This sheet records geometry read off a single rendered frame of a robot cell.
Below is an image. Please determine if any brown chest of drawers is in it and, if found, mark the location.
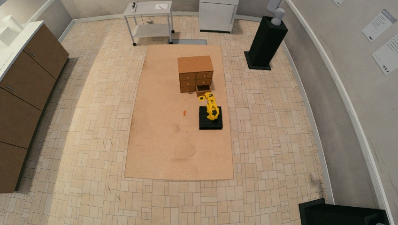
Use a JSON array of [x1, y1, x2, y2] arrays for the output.
[[177, 56, 214, 92]]

